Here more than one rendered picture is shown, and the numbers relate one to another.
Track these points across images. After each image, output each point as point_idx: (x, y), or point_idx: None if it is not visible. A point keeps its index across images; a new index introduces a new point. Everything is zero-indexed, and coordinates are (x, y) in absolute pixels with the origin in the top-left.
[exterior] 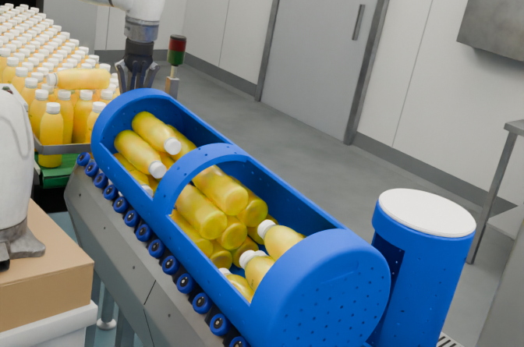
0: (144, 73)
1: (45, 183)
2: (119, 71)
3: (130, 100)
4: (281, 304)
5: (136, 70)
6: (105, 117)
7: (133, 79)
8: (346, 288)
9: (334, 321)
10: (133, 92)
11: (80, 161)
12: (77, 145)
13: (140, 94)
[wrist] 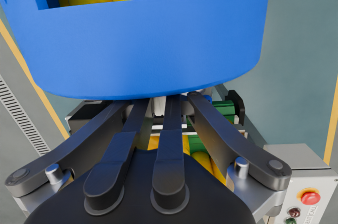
0: (115, 139)
1: (230, 101)
2: (254, 146)
3: (216, 0)
4: None
5: (164, 148)
6: (264, 21)
7: (170, 126)
8: None
9: None
10: (183, 62)
11: (209, 99)
12: None
13: (167, 20)
